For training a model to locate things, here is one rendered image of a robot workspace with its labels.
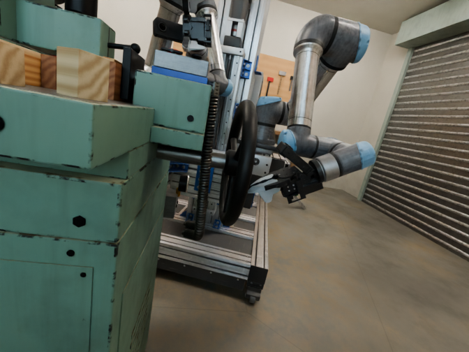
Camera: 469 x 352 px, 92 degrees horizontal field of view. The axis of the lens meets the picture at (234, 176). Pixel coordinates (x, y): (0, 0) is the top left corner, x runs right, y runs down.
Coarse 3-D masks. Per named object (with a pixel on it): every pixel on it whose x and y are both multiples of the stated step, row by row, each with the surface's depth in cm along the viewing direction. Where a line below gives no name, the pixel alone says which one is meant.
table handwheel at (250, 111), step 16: (240, 112) 53; (256, 112) 44; (240, 128) 61; (256, 128) 41; (240, 144) 45; (176, 160) 51; (192, 160) 51; (224, 160) 51; (240, 160) 40; (224, 176) 65; (240, 176) 40; (224, 192) 62; (240, 192) 40; (224, 208) 54; (240, 208) 42; (224, 224) 49
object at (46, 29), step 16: (16, 0) 38; (16, 16) 39; (32, 16) 39; (48, 16) 39; (64, 16) 40; (80, 16) 40; (32, 32) 40; (48, 32) 40; (64, 32) 40; (80, 32) 41; (96, 32) 41; (112, 32) 45; (48, 48) 41; (80, 48) 41; (96, 48) 42
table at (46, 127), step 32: (0, 96) 18; (32, 96) 19; (64, 96) 20; (0, 128) 19; (32, 128) 19; (64, 128) 20; (96, 128) 21; (128, 128) 29; (160, 128) 41; (32, 160) 20; (64, 160) 20; (96, 160) 22
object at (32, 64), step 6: (24, 54) 30; (24, 60) 31; (30, 60) 32; (36, 60) 33; (24, 66) 31; (30, 66) 32; (36, 66) 33; (30, 72) 32; (36, 72) 33; (30, 78) 32; (36, 78) 33; (30, 84) 32; (36, 84) 33
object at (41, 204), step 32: (160, 160) 55; (0, 192) 29; (32, 192) 29; (64, 192) 30; (96, 192) 30; (128, 192) 34; (0, 224) 30; (32, 224) 30; (64, 224) 31; (96, 224) 31; (128, 224) 36
